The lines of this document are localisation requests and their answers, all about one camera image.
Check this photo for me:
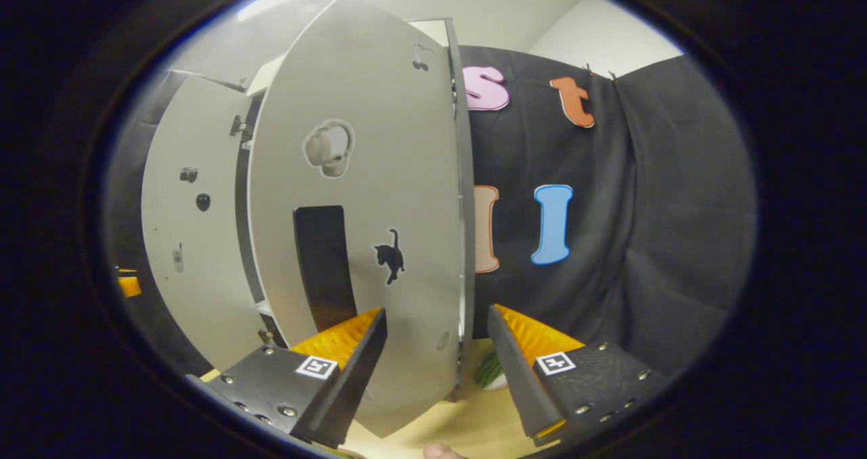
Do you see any white cabinet door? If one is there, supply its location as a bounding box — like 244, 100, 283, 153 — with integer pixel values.
140, 76, 272, 373
247, 0, 475, 439

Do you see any green striped pink object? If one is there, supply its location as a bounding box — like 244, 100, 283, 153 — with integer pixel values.
473, 351, 509, 392

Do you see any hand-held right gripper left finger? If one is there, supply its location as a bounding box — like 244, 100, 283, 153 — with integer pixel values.
184, 307, 389, 450

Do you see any white cabinet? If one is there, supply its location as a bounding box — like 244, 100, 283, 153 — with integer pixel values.
234, 18, 476, 378

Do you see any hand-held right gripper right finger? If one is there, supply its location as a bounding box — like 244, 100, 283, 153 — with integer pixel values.
486, 303, 671, 447

